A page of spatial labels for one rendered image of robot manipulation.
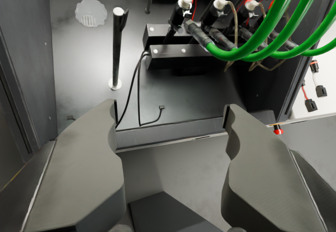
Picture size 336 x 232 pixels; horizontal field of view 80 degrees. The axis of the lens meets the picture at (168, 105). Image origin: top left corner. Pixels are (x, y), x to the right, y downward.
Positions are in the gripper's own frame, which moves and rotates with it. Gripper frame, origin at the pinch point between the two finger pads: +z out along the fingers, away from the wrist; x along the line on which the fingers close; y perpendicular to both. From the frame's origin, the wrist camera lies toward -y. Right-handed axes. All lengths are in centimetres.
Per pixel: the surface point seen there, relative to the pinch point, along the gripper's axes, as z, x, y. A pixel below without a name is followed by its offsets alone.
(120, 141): 26.6, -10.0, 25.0
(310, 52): 29.8, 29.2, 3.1
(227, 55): 16.4, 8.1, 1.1
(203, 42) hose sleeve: 23.1, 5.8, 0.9
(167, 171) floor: 91, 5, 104
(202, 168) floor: 97, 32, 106
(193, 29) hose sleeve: 27.6, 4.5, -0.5
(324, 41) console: 56, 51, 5
